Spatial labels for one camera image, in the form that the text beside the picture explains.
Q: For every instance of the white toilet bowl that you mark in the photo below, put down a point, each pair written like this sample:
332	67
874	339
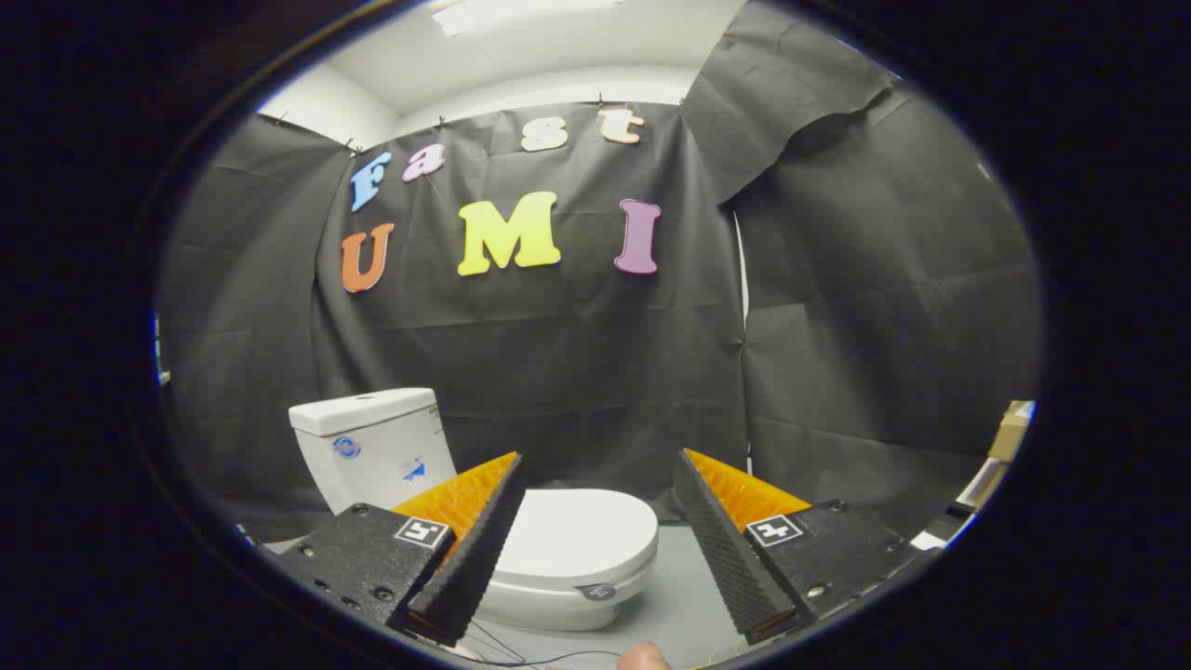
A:
540	614

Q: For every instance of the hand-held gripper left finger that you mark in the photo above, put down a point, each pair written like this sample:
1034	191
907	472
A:
475	558

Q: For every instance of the white toilet lid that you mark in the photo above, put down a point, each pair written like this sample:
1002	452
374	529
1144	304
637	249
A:
582	530

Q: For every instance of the black backdrop cloth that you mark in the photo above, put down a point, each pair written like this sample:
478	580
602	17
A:
577	363

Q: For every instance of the cardboard box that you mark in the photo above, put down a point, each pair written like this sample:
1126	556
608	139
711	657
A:
1010	433

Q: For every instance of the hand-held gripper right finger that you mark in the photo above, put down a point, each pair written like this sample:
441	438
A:
730	568

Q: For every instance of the white toilet tank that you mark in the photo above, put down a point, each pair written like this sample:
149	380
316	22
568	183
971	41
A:
372	461

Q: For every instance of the ceiling light panel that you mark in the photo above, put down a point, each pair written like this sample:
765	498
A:
507	13

